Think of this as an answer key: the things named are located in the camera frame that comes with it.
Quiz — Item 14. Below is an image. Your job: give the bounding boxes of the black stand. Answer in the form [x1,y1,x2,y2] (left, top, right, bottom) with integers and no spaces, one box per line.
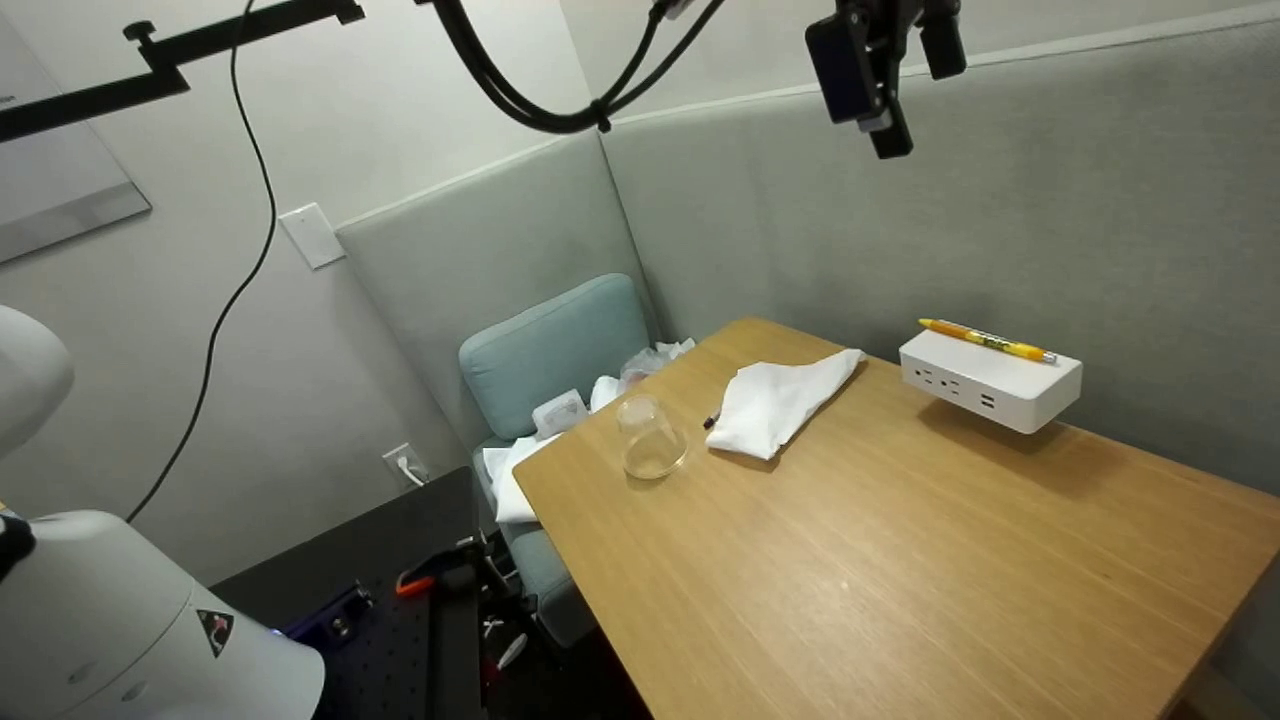
[0,0,367,144]

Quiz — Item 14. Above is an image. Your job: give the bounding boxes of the clear plastic cup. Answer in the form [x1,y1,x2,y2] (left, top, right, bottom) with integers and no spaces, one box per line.
[615,393,690,482]

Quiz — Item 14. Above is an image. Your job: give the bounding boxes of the black clamp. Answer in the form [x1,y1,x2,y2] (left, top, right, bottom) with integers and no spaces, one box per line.
[280,583,378,644]

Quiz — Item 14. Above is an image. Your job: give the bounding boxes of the whiteboard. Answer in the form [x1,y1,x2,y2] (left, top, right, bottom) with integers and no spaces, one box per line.
[0,15,153,265]

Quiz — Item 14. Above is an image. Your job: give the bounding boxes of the white router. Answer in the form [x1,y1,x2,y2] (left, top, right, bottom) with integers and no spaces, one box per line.
[897,329,1084,436]

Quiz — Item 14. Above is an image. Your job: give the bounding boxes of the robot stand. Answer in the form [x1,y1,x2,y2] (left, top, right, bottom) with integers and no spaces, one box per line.
[208,466,485,720]

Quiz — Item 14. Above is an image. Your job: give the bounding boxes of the white cloth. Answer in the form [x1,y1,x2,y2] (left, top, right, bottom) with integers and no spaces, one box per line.
[704,347,868,462]

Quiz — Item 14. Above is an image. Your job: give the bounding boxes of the light blue cushioned chair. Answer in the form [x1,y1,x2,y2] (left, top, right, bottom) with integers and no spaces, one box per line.
[458,272,663,648]

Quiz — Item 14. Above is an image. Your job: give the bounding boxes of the yellow marker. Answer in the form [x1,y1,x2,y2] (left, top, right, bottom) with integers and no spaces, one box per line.
[918,317,1059,365]

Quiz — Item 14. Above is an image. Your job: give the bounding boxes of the heap of white plastic bags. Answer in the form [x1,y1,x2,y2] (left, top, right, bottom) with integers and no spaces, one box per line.
[482,337,697,526]

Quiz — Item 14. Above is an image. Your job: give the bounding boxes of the orange handled clamp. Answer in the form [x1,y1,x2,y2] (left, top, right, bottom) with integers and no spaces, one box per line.
[394,533,523,602]

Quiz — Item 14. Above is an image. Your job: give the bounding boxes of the black cable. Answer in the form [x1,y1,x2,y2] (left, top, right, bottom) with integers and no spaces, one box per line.
[126,0,279,524]

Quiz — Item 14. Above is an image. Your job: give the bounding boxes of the white wall socket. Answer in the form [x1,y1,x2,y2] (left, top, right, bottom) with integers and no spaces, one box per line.
[381,441,432,490]

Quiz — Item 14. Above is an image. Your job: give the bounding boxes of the white switch plate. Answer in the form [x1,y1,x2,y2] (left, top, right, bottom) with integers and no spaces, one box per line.
[278,202,348,271]

